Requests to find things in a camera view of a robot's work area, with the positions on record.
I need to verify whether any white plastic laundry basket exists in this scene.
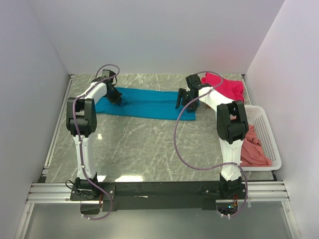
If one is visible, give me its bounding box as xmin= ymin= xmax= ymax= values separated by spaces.
xmin=243 ymin=105 xmax=282 ymax=171

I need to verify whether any magenta folded t shirt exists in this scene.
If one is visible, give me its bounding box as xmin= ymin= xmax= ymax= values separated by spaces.
xmin=201 ymin=73 xmax=245 ymax=102

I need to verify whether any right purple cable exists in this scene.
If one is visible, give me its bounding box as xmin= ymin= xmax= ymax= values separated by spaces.
xmin=173 ymin=71 xmax=250 ymax=219

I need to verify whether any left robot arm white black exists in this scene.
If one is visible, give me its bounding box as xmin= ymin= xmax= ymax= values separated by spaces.
xmin=66 ymin=70 xmax=122 ymax=194

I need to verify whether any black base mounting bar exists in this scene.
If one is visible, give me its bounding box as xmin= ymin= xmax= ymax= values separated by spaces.
xmin=70 ymin=181 xmax=246 ymax=212

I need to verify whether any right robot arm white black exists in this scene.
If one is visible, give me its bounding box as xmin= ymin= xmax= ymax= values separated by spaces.
xmin=173 ymin=74 xmax=249 ymax=198

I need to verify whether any salmon pink t shirt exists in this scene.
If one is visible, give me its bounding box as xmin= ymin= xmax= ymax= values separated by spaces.
xmin=240 ymin=124 xmax=272 ymax=167

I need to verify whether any blue t shirt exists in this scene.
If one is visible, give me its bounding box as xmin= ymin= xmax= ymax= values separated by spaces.
xmin=95 ymin=87 xmax=197 ymax=121

